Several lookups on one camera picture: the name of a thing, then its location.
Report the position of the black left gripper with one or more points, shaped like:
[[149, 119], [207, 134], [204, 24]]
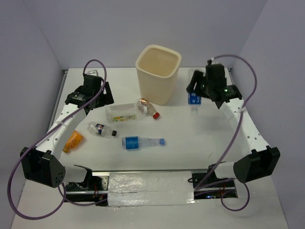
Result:
[[107, 98]]

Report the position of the blue label water bottle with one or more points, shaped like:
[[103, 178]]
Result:
[[194, 101]]

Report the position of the beige plastic bin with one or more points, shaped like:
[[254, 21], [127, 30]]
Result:
[[157, 69]]

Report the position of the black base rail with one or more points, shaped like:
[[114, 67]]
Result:
[[96, 192]]

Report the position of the white foil cover sheet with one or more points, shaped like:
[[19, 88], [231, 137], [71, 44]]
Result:
[[150, 189]]

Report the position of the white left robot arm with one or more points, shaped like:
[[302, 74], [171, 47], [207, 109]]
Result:
[[41, 164]]

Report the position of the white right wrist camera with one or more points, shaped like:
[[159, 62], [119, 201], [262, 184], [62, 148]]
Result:
[[213, 61]]

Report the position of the orange juice bottle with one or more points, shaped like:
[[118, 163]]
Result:
[[74, 140]]

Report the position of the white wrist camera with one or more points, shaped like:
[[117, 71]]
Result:
[[93, 73], [213, 61]]

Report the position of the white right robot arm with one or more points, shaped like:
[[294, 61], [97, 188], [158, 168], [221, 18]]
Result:
[[259, 159]]

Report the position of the blue cap clear bottle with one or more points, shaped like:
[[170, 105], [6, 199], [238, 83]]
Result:
[[135, 142]]

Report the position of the red cap clear bottle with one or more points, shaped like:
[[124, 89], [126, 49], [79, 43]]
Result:
[[147, 108]]

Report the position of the pepsi label clear bottle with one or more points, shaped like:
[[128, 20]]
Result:
[[101, 130]]

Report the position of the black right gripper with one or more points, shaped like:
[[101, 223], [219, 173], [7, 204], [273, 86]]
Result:
[[198, 77]]

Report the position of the square clear juice bottle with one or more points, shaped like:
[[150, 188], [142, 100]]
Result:
[[124, 113]]

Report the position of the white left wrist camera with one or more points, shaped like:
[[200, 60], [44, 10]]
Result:
[[93, 73]]

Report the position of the aluminium table edge rail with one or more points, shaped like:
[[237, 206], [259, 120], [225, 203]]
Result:
[[65, 71]]

